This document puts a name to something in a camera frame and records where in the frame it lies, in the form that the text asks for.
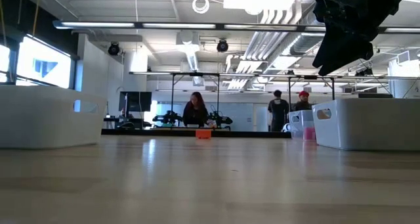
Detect black aluminium table frame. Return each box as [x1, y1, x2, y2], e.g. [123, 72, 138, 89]
[101, 127, 292, 139]

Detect clear plastic bin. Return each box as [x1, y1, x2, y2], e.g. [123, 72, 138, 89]
[288, 110, 316, 141]

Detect white ceiling pipes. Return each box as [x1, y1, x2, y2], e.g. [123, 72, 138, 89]
[244, 0, 305, 61]

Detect narrow window pane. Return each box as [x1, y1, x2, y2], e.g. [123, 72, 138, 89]
[0, 45, 11, 83]

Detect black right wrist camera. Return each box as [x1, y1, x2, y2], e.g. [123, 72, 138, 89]
[313, 0, 347, 24]

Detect black monitor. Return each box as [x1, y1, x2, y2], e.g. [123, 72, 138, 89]
[118, 91, 153, 112]

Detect black bar with strip lights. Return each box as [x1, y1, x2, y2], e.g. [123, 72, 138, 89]
[52, 19, 420, 34]

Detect black metal rig frame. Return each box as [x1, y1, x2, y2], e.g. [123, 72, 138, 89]
[171, 72, 221, 128]
[287, 74, 335, 112]

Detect white plastic bin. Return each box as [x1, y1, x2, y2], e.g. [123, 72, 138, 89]
[0, 85, 108, 149]
[312, 98, 420, 152]

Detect white coiled cable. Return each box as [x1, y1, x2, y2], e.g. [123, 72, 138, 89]
[192, 0, 211, 14]

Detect large window pane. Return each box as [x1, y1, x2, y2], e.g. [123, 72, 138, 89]
[16, 35, 72, 89]

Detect silver ventilation duct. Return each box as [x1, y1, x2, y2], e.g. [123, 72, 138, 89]
[290, 7, 329, 56]

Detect dark background desk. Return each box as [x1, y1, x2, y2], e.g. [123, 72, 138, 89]
[104, 114, 152, 130]

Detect person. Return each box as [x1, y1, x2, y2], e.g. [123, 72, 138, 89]
[267, 89, 291, 132]
[182, 91, 210, 128]
[293, 91, 314, 112]

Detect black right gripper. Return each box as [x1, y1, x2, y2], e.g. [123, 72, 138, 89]
[313, 0, 394, 76]

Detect black flat device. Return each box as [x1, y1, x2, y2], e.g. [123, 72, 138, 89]
[358, 92, 394, 99]

